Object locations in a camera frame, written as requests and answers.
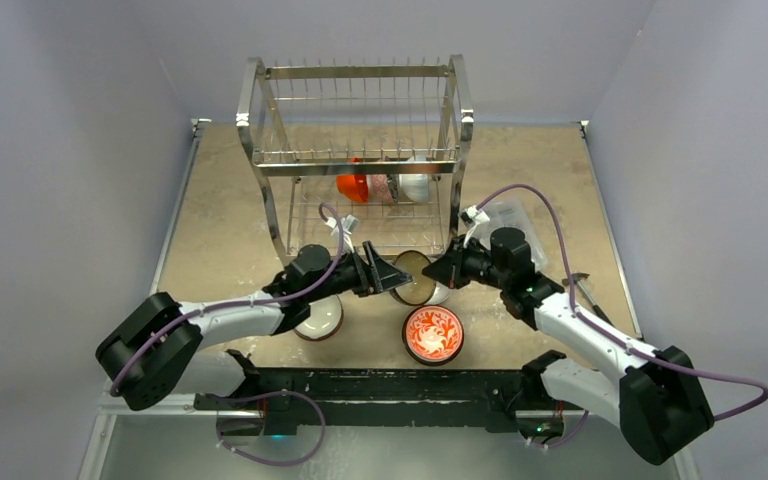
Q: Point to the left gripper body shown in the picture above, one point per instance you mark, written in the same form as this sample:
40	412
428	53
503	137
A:
350	277

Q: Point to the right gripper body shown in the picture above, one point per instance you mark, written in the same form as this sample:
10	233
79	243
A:
460	263

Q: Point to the white red-rimmed bowl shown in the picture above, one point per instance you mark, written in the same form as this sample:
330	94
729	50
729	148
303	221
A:
325	318

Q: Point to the plain white bottom bowl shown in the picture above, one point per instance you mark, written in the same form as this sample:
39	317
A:
440	294

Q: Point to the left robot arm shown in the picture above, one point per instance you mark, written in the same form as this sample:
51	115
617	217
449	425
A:
148	353

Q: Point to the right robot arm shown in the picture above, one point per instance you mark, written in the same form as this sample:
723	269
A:
645	392

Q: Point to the steel two-tier dish rack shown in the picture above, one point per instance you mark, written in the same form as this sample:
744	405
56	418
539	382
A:
300	126

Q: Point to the clear plastic screw box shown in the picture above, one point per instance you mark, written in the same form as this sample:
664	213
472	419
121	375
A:
510	212

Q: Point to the red floral pattern bowl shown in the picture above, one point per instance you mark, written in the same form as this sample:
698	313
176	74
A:
433	335

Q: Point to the black hex key tool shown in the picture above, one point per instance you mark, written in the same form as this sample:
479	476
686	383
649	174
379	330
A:
578	279

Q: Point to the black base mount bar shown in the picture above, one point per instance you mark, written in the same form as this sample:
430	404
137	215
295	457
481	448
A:
497	401

